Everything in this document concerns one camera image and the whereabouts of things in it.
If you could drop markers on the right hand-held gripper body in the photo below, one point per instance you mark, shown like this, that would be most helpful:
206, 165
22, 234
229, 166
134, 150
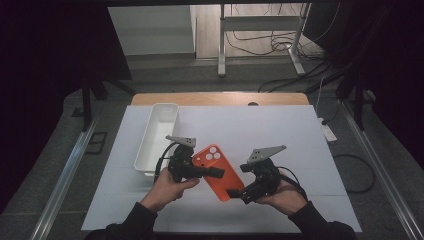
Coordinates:
268, 176

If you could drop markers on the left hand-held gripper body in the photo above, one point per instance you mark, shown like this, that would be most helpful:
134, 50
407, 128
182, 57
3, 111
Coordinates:
181, 163

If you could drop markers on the orange phone case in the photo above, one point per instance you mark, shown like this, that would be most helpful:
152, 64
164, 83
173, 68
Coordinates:
226, 186

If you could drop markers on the white plastic bin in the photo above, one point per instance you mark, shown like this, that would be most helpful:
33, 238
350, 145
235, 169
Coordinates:
156, 133

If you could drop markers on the person's right hand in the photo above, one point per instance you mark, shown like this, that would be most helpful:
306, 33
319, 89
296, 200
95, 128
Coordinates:
286, 200

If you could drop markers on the person's left hand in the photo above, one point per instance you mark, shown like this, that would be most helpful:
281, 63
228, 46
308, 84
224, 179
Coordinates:
163, 193

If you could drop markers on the wooden table board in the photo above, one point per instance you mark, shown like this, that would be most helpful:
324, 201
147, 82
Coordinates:
200, 99

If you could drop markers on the white power strip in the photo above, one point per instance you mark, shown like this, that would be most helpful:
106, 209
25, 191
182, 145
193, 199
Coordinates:
329, 133

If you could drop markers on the black floor plate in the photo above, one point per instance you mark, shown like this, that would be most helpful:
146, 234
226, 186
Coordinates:
96, 142

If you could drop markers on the black metal stand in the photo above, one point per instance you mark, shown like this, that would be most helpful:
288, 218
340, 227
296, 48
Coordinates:
359, 110
86, 106

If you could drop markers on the white panel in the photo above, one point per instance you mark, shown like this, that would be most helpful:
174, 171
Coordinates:
150, 30

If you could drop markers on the dark curtain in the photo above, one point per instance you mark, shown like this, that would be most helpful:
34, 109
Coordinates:
393, 66
40, 66

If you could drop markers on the aluminium floor rail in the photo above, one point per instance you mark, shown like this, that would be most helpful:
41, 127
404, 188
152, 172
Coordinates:
383, 173
66, 173

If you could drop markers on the white metal desk frame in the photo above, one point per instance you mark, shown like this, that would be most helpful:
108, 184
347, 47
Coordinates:
221, 50

